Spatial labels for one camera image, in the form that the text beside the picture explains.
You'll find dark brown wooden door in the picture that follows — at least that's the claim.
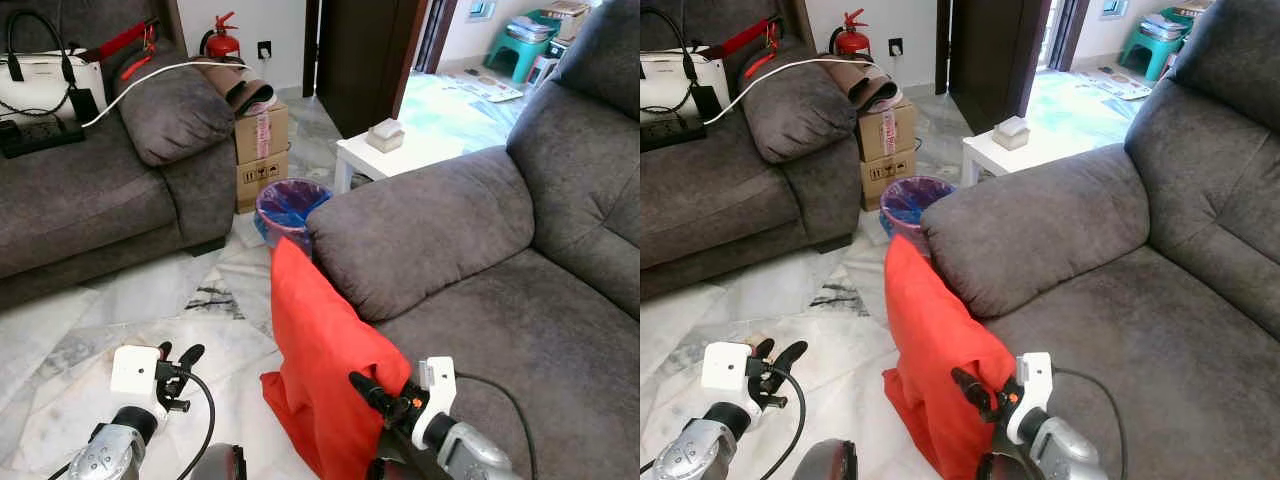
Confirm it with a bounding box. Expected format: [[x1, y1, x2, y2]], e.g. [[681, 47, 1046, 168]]
[[935, 0, 1051, 136], [305, 0, 429, 139]]

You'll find dark framed glass door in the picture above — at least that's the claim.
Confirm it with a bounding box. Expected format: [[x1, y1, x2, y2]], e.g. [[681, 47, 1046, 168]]
[[1043, 0, 1086, 73], [413, 0, 459, 76]]

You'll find white side table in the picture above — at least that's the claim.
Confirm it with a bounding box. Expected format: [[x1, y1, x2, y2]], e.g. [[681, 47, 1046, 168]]
[[960, 125, 1111, 189], [333, 125, 481, 196]]

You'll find cardboard box with arrows print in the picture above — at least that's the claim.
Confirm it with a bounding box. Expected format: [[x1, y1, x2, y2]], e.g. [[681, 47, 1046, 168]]
[[860, 148, 919, 211], [235, 150, 291, 214]]

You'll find dark grey fabric sofa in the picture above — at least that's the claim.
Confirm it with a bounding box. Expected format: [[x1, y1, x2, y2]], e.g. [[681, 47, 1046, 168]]
[[640, 0, 866, 301], [0, 0, 238, 311]]

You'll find black power strip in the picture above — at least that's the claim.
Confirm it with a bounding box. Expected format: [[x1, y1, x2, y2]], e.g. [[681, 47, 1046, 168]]
[[640, 112, 709, 153], [0, 115, 86, 159]]

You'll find beige tissue box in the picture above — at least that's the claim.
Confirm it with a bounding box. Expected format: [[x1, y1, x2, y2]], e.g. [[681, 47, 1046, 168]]
[[365, 118, 406, 154], [992, 115, 1031, 151]]

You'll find white cable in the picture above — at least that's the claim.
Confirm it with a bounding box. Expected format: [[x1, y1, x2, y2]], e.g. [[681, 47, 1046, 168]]
[[703, 55, 881, 126], [80, 58, 251, 129]]

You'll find green plastic stool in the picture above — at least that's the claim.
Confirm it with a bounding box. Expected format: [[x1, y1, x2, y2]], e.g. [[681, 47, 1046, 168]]
[[485, 10, 561, 83], [1118, 10, 1186, 81]]

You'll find dark grey two-seat sofa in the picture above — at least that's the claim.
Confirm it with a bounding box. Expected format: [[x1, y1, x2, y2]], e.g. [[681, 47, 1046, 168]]
[[305, 0, 641, 480], [920, 0, 1280, 480]]

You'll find red pillow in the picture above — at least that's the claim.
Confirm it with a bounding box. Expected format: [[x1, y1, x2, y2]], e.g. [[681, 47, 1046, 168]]
[[260, 237, 413, 480], [882, 233, 1019, 480]]

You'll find brown rolled mat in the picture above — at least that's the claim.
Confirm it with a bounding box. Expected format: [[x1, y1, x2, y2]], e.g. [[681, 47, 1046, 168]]
[[815, 58, 898, 114], [190, 62, 276, 118]]

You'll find red strap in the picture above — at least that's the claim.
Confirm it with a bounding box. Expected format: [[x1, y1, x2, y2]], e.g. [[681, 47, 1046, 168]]
[[705, 15, 786, 79], [80, 20, 161, 81]]

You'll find taped cardboard box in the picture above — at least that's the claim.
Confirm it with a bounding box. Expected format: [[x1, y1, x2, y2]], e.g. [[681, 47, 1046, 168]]
[[233, 100, 290, 166], [857, 97, 919, 161]]

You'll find red fire extinguisher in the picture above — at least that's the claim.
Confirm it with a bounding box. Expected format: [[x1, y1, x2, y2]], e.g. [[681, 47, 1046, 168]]
[[200, 12, 242, 61], [830, 8, 871, 58]]

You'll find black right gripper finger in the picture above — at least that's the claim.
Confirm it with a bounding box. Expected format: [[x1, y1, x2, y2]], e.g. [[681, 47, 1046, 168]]
[[950, 367, 997, 413], [348, 372, 396, 416]]

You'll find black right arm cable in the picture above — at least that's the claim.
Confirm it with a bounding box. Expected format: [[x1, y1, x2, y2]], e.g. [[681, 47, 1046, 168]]
[[1050, 367, 1129, 480], [455, 372, 541, 480]]

